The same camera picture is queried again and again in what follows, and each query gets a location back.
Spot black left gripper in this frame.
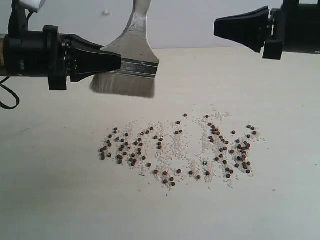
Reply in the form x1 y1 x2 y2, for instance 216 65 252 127
3 25 122 91

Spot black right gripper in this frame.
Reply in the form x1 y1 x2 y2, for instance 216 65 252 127
213 0 320 60

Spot wooden paint brush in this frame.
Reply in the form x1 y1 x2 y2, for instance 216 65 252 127
90 0 160 99

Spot brown beans and white crumbs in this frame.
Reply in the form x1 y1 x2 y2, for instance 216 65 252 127
90 108 277 195

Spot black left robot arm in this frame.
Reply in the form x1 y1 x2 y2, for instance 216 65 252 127
0 25 122 91

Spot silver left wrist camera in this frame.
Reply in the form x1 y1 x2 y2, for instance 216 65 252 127
19 0 46 13

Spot black left camera cable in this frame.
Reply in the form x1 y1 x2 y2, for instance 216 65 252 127
0 76 20 110

